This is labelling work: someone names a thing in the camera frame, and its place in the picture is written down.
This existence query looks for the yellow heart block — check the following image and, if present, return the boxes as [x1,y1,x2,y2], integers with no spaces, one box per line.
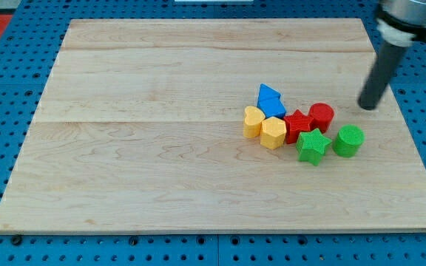
[243,106,266,138]

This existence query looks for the yellow hexagon block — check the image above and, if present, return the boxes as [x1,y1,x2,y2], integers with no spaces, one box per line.
[260,117,287,149]

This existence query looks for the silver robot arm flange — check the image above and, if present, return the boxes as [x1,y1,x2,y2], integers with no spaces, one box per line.
[375,0,426,47]

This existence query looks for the red cylinder block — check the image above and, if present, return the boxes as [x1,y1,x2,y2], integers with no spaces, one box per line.
[308,103,335,133]

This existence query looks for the green cylinder block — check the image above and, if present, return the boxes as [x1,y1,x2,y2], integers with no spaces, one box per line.
[332,124,365,157]

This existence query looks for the light wooden board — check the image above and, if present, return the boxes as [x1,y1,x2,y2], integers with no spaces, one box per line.
[0,18,426,235]

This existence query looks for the red star block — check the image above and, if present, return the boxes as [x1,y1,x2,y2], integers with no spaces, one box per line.
[283,109,314,144]

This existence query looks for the blue cube block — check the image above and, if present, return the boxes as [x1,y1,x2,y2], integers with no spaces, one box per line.
[257,98,286,119]

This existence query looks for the blue triangle block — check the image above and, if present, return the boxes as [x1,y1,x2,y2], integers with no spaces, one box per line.
[257,83,281,103]

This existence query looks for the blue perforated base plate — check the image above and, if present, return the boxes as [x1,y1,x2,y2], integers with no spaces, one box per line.
[0,1,426,265]

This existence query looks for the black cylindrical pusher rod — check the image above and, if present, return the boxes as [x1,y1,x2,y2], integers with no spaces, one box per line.
[357,41,408,111]

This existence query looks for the green star block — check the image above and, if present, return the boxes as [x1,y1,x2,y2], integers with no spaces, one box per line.
[296,129,332,166]

